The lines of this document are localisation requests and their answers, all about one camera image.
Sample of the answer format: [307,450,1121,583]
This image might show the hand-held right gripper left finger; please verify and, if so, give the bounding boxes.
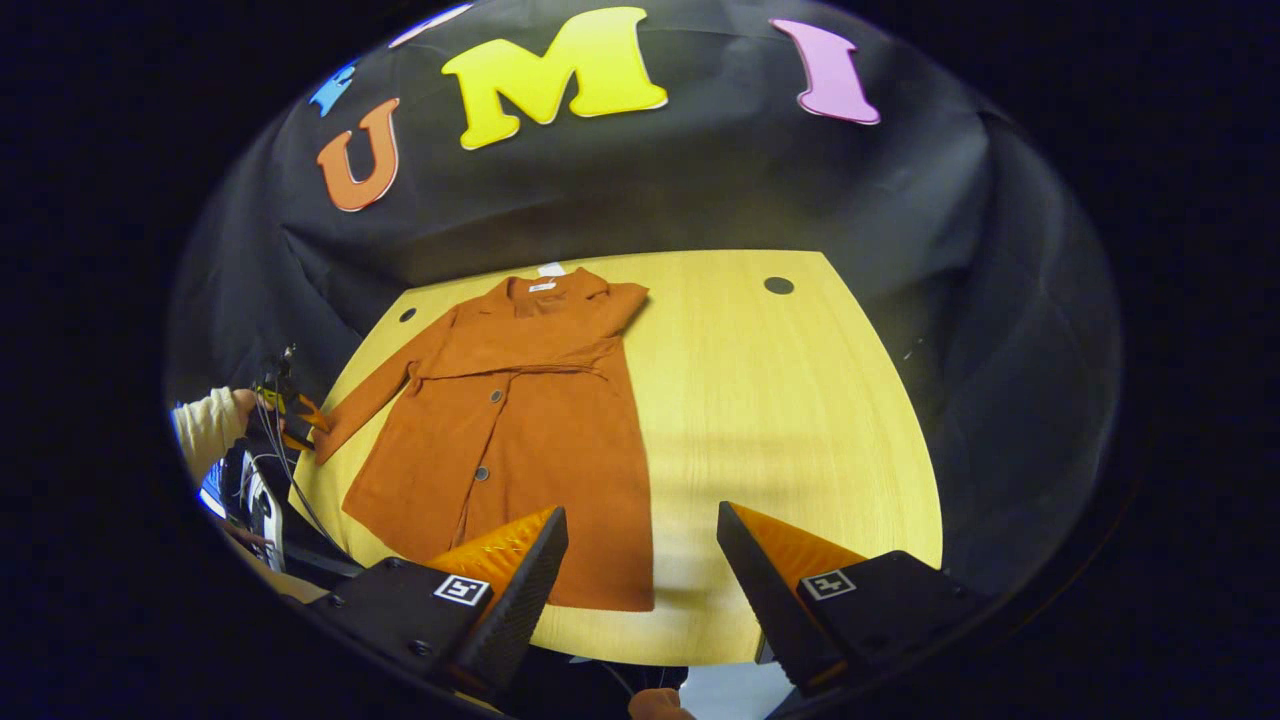
[310,505,570,698]

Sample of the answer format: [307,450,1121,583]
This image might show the white desktop device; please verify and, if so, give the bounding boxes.
[238,450,288,574]

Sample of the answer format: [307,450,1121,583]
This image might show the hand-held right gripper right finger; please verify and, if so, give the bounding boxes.
[715,501,987,693]

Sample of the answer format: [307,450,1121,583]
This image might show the orange button coat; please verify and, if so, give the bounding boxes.
[313,266,657,613]

